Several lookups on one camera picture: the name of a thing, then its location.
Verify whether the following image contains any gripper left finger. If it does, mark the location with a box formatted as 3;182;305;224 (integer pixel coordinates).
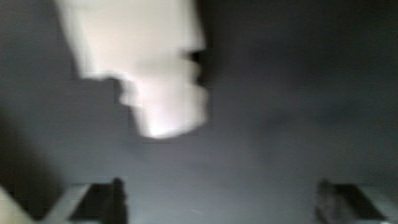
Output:
42;177;130;224

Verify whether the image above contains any white leg front centre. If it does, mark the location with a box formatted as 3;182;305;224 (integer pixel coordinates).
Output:
56;0;209;139

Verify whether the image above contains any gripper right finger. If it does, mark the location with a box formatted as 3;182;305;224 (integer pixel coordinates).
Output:
315;179;398;224

